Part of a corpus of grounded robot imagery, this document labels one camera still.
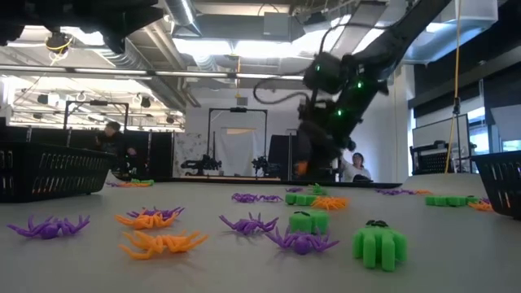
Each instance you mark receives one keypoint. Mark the orange plastic spider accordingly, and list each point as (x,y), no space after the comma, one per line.
(480,206)
(158,244)
(321,203)
(134,185)
(146,221)
(421,191)
(340,202)

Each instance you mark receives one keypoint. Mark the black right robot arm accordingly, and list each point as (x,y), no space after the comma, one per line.
(407,36)

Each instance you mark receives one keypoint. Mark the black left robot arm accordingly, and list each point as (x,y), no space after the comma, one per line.
(81,16)

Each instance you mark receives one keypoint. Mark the person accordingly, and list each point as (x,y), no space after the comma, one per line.
(112,142)
(357,169)

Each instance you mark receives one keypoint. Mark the small green toy block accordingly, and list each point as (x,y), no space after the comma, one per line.
(309,223)

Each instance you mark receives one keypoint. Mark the white backdrop cloth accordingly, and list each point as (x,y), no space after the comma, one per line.
(238,152)

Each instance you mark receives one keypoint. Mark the black perforated crate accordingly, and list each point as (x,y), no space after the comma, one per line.
(429,160)

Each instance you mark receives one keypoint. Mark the white whiteboard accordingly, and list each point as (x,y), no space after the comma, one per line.
(435,130)

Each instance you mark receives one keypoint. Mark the black tripod stand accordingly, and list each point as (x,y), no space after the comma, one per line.
(456,122)

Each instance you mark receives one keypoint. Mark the black plastic slotted basket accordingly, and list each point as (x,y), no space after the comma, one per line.
(61,171)
(500,183)

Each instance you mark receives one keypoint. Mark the black rig frame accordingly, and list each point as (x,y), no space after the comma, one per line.
(209,142)

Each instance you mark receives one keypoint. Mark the grey ceiling duct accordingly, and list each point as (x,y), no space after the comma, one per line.
(447,45)

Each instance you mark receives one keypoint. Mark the silver ceiling duct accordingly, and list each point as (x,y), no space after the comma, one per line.
(183,16)

